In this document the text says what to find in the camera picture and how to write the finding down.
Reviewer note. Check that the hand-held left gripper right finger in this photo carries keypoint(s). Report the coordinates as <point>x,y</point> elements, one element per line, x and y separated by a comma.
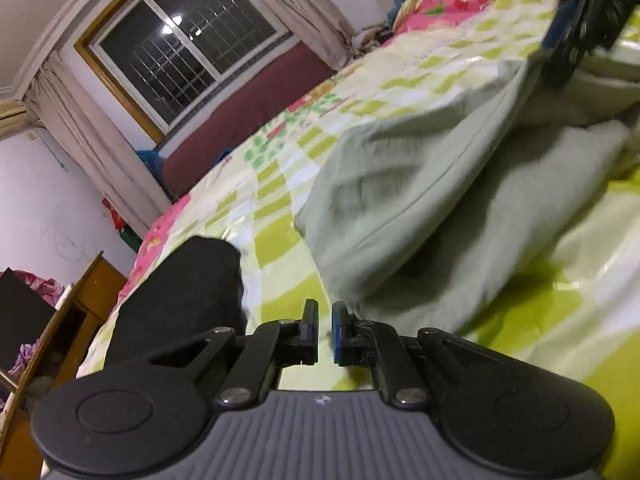
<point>340,332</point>

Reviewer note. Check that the beige curtain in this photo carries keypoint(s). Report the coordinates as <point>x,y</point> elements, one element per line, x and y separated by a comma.
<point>100,150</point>
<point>310,5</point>

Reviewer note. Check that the small blue cloth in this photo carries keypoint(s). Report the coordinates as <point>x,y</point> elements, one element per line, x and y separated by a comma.
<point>226,153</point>

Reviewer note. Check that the blue bag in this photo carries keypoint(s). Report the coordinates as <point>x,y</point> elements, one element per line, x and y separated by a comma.
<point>150,165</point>

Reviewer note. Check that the pink cloth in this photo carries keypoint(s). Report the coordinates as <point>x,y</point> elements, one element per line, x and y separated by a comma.
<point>42,287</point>

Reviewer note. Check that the red and green ornament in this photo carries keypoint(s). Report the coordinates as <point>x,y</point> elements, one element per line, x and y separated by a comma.
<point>120,222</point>

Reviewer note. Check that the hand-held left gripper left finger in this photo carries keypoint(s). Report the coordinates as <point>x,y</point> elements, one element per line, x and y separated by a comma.
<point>311,330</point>

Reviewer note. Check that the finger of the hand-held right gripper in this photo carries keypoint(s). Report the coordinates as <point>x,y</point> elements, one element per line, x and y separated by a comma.
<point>567,25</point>

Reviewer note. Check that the barred window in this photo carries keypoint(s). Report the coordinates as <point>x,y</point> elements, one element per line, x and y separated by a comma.
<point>190,45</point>

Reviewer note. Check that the black cloth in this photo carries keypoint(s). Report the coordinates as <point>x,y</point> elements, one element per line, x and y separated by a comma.
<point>185,285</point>

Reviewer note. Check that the pink printed quilt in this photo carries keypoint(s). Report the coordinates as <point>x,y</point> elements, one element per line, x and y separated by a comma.
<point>450,5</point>

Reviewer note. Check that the wooden bedside cabinet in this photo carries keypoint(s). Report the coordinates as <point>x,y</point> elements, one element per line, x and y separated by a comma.
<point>95,285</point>

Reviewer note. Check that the light green pants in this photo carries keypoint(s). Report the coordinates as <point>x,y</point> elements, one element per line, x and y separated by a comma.
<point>425,185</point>

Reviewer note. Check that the checkered printed bed sheet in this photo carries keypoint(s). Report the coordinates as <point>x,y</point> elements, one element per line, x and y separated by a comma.
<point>575,285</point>

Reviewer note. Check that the purple cloth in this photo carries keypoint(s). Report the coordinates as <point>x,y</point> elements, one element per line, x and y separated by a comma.
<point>22,360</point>

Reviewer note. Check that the black flat panel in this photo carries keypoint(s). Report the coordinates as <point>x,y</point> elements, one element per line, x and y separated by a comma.
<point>25,310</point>

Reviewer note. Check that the white air conditioner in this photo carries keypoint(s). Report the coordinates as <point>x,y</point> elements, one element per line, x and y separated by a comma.
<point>11,117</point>

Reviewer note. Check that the maroon covered bench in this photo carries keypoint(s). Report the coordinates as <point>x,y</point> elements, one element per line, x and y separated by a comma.
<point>250,115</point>

